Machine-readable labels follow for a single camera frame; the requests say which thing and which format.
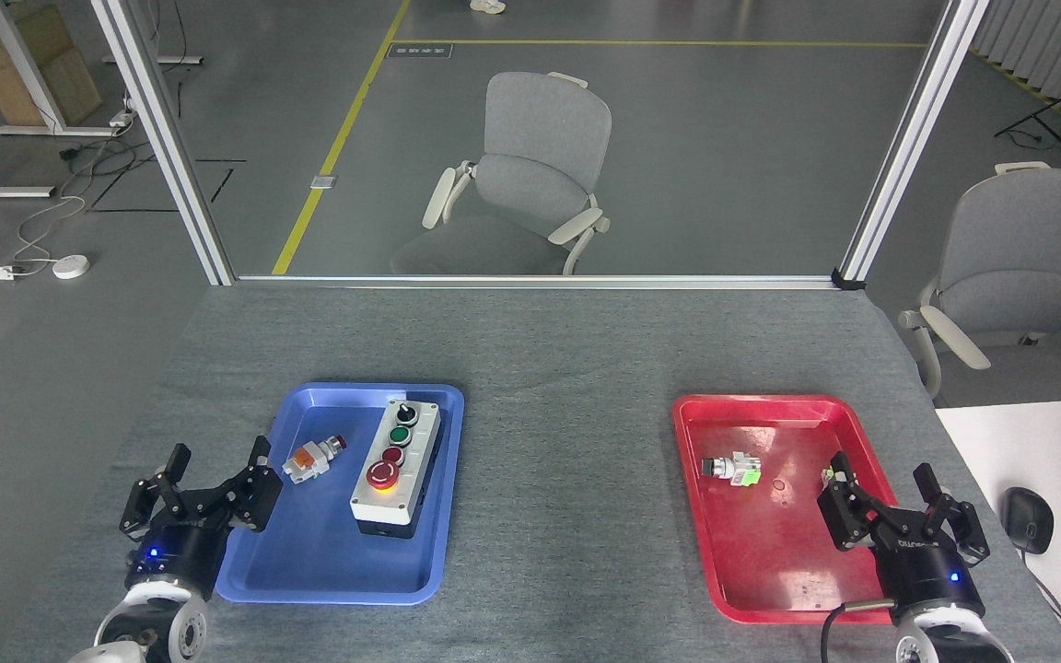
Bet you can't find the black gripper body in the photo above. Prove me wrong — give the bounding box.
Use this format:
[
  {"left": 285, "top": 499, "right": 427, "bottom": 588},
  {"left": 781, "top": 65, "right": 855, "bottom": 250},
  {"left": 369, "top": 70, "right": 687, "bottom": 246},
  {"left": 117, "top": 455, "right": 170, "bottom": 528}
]
[
  {"left": 871, "top": 538, "right": 988, "bottom": 620},
  {"left": 124, "top": 514, "right": 235, "bottom": 600}
]

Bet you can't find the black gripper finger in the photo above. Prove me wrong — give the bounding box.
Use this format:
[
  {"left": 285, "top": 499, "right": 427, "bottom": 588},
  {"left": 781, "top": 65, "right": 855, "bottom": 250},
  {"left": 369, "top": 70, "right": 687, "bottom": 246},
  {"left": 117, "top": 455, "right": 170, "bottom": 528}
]
[
  {"left": 208, "top": 436, "right": 285, "bottom": 534},
  {"left": 913, "top": 463, "right": 992, "bottom": 565},
  {"left": 119, "top": 444, "right": 192, "bottom": 541},
  {"left": 816, "top": 451, "right": 901, "bottom": 553}
]

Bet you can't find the white four-button control box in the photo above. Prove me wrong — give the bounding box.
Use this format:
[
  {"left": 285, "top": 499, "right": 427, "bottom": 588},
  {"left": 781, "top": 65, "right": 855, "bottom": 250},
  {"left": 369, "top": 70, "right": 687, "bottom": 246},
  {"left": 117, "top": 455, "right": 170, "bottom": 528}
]
[{"left": 349, "top": 396, "right": 447, "bottom": 541}]

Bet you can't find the cardboard box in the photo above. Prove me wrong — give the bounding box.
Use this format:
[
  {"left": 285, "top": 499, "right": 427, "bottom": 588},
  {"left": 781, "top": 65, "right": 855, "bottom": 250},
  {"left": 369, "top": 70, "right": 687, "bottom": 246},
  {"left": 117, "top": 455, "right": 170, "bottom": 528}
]
[{"left": 0, "top": 5, "right": 103, "bottom": 128}]

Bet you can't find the black computer mouse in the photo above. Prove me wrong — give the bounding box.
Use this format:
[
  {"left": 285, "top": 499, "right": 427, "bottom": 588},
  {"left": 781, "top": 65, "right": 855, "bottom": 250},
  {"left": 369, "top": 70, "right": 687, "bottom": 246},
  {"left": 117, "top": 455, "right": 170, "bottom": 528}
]
[{"left": 999, "top": 486, "right": 1055, "bottom": 555}]

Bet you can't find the red plastic tray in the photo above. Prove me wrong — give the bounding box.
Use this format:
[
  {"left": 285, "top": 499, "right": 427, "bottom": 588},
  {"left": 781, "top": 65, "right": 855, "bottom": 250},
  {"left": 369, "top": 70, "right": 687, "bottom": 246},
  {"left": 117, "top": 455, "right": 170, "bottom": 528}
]
[{"left": 672, "top": 394, "right": 920, "bottom": 625}]

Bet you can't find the blue plastic tray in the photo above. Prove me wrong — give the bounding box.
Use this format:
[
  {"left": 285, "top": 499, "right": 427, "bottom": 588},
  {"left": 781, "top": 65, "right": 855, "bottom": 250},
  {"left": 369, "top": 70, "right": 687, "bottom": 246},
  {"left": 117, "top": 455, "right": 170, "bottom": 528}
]
[{"left": 215, "top": 382, "right": 465, "bottom": 606}]

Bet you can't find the white side table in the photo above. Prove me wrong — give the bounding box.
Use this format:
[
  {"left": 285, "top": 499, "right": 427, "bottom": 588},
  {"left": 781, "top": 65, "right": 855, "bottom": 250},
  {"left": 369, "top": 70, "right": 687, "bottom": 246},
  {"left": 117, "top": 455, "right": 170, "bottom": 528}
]
[{"left": 936, "top": 398, "right": 1061, "bottom": 663}]

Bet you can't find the grey office chair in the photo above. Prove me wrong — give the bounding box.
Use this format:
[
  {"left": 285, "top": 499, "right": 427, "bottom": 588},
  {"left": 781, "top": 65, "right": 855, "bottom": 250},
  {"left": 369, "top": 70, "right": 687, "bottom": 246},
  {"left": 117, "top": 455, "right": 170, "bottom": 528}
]
[
  {"left": 391, "top": 72, "right": 612, "bottom": 277},
  {"left": 897, "top": 162, "right": 1061, "bottom": 399}
]

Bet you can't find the grey felt table cover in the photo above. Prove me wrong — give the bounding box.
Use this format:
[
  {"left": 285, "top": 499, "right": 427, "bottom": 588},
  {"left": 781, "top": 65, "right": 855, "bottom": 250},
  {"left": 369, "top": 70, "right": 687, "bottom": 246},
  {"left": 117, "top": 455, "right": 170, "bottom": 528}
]
[{"left": 0, "top": 285, "right": 1061, "bottom": 663}]

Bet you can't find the white pleated curtain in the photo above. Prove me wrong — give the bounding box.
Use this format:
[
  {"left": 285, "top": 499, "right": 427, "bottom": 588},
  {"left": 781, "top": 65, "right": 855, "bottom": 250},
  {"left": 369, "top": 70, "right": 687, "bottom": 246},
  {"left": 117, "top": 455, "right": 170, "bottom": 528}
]
[{"left": 971, "top": 0, "right": 1061, "bottom": 153}]

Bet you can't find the red push button switch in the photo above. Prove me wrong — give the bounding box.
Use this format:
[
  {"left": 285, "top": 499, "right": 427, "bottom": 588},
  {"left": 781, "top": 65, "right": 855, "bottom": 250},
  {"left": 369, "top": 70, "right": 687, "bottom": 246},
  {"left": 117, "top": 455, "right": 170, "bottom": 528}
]
[{"left": 282, "top": 436, "right": 348, "bottom": 485}]

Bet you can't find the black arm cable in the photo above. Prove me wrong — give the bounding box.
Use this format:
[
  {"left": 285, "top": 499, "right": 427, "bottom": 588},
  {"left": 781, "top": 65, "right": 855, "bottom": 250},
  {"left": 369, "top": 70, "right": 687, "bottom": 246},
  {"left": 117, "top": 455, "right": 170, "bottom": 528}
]
[{"left": 821, "top": 600, "right": 896, "bottom": 663}]

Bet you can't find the black selector switch green block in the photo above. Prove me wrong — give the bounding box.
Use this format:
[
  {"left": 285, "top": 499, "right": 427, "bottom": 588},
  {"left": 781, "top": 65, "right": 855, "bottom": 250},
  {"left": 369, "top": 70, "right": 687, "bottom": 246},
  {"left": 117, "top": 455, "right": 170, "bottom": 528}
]
[{"left": 702, "top": 452, "right": 763, "bottom": 488}]

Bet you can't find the white floor cable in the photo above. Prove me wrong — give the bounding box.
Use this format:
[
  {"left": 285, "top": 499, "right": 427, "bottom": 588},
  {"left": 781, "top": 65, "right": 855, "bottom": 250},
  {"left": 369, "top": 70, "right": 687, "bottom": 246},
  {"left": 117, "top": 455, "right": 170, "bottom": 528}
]
[{"left": 13, "top": 192, "right": 87, "bottom": 273}]

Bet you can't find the black floor cable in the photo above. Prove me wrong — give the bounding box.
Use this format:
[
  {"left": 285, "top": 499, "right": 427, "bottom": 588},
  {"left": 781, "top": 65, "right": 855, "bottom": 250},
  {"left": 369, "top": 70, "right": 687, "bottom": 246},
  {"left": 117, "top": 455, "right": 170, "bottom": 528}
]
[{"left": 57, "top": 136, "right": 141, "bottom": 181}]

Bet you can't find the silver aluminium rail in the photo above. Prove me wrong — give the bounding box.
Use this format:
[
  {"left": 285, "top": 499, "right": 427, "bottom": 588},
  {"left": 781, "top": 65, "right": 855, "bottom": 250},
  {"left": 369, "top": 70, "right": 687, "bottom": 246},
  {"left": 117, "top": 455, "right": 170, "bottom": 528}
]
[{"left": 234, "top": 273, "right": 841, "bottom": 291}]

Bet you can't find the silver aluminium post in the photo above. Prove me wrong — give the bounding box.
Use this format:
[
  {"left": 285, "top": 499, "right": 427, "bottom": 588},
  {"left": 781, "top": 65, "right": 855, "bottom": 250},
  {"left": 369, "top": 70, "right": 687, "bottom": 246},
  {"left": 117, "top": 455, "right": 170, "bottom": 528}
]
[
  {"left": 836, "top": 0, "right": 992, "bottom": 292},
  {"left": 90, "top": 0, "right": 237, "bottom": 286}
]

